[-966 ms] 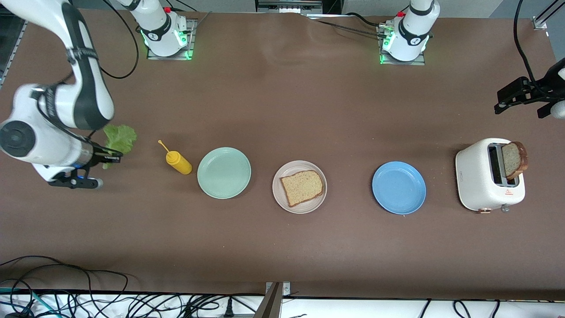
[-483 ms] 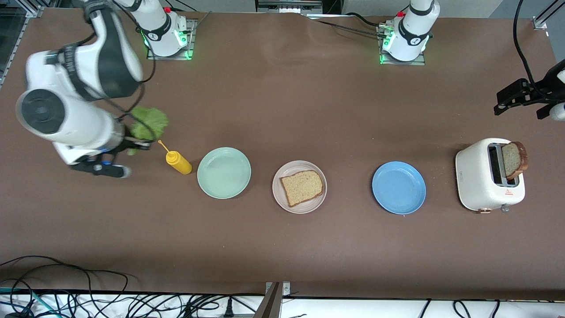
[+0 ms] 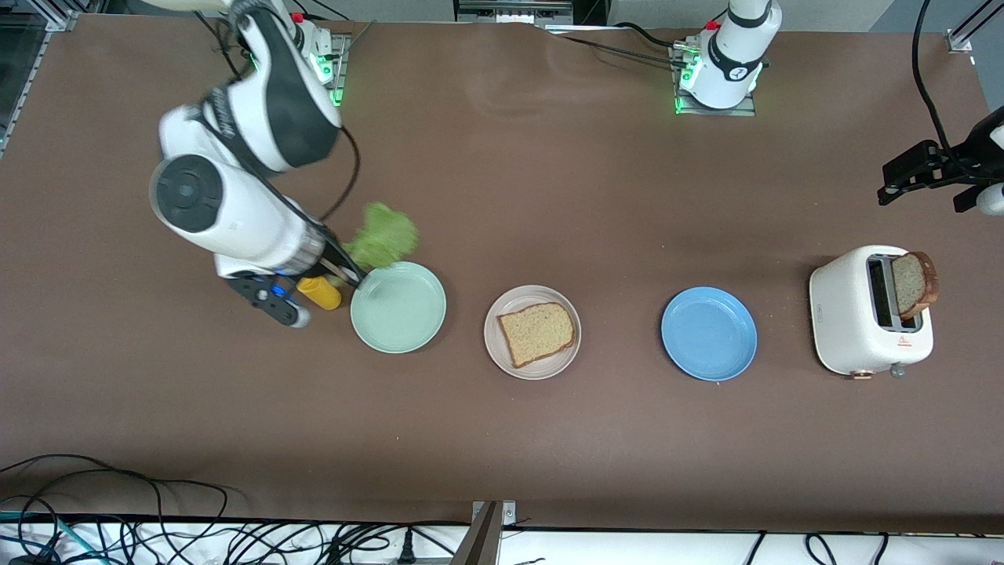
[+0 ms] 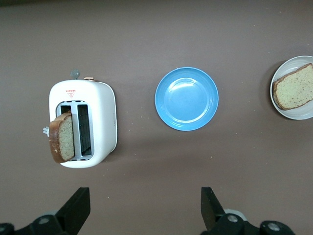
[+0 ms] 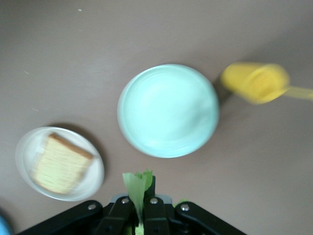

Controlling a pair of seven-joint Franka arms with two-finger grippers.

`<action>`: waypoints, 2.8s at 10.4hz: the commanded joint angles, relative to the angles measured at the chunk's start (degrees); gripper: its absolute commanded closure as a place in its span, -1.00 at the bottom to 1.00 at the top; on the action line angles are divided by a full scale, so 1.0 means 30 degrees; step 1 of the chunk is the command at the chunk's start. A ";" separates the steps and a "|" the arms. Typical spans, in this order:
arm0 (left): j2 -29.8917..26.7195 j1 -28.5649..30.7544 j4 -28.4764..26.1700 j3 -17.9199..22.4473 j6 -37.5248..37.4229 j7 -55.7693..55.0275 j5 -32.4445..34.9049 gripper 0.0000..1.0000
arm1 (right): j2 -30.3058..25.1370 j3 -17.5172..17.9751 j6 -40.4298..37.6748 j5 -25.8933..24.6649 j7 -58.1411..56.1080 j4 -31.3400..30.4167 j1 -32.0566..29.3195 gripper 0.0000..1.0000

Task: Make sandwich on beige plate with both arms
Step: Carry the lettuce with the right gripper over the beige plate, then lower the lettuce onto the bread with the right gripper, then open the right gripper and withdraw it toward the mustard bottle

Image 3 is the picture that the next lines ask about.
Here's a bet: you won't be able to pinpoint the green lettuce leaf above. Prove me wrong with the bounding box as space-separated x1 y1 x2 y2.
342 202 420 272

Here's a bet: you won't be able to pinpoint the brown bread slice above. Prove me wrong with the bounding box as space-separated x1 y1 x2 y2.
497 302 578 369
891 250 939 320

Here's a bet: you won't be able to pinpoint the mint green plate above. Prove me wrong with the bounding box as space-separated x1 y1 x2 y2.
350 261 448 355

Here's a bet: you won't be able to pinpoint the beige plate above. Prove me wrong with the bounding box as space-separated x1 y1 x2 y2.
483 284 583 381

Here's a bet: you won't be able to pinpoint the blue plate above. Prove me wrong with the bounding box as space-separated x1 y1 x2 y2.
660 286 758 383

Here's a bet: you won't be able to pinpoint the yellow squeeze bottle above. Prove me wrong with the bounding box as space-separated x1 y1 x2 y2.
296 275 344 312

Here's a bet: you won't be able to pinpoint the aluminium profile bar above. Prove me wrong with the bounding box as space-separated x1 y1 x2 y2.
0 0 83 34
945 0 1004 54

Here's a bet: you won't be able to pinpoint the white two-slot toaster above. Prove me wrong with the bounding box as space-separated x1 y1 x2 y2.
809 245 935 380

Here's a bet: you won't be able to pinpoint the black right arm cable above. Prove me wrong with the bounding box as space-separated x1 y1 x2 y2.
192 8 362 224

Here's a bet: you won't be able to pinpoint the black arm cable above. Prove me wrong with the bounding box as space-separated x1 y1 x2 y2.
192 8 362 224
911 0 955 155

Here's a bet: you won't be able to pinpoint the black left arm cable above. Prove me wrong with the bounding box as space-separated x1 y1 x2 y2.
911 0 955 155

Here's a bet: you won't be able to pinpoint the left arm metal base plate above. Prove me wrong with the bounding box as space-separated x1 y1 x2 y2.
671 46 758 118

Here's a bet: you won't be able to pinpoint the metal frame block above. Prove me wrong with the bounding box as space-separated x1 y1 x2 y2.
453 0 575 26

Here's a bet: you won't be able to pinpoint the aluminium frame bracket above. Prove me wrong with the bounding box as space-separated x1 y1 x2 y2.
451 500 518 565

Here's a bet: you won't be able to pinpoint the black base connector cables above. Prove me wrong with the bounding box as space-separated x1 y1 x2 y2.
541 22 691 70

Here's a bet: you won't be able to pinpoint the long black looping cable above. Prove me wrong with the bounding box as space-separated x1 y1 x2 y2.
0 454 230 565

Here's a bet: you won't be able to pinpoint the teal cable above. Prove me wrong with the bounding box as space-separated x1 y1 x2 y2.
0 510 103 565

